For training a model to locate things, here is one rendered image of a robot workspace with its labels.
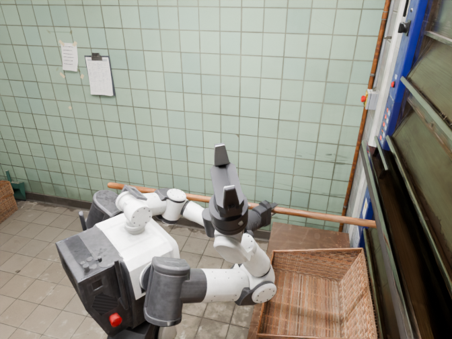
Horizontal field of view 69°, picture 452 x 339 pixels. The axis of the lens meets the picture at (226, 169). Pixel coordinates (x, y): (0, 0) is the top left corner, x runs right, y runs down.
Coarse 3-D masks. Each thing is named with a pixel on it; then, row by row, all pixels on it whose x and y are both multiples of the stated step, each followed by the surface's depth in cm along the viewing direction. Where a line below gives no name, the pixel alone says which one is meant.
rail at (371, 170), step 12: (372, 168) 127; (372, 180) 120; (384, 204) 106; (384, 216) 100; (384, 228) 96; (396, 252) 87; (396, 264) 82; (396, 276) 79; (396, 288) 78; (408, 300) 73; (408, 312) 70; (408, 324) 68; (408, 336) 67; (420, 336) 66
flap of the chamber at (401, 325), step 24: (384, 192) 117; (408, 216) 107; (384, 240) 93; (408, 240) 96; (408, 264) 86; (432, 264) 88; (408, 288) 79; (432, 288) 81; (432, 312) 74; (432, 336) 69
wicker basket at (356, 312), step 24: (288, 264) 191; (312, 264) 187; (336, 264) 183; (360, 264) 168; (288, 288) 183; (336, 288) 183; (360, 288) 159; (264, 312) 169; (288, 312) 170; (312, 312) 170; (336, 312) 169; (360, 312) 149; (264, 336) 142; (288, 336) 139; (312, 336) 136; (336, 336) 158; (360, 336) 141
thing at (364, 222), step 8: (112, 184) 163; (120, 184) 163; (144, 192) 160; (152, 192) 158; (200, 200) 153; (208, 200) 152; (248, 208) 147; (280, 208) 144; (288, 208) 144; (296, 216) 143; (304, 216) 142; (312, 216) 141; (320, 216) 140; (328, 216) 139; (336, 216) 139; (352, 224) 137; (360, 224) 136; (368, 224) 135
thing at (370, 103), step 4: (368, 92) 197; (372, 92) 196; (376, 92) 196; (368, 96) 195; (372, 96) 195; (376, 96) 194; (368, 100) 196; (372, 100) 196; (376, 100) 195; (364, 104) 204; (368, 104) 197; (372, 104) 197; (376, 104) 196; (368, 108) 198; (372, 108) 198
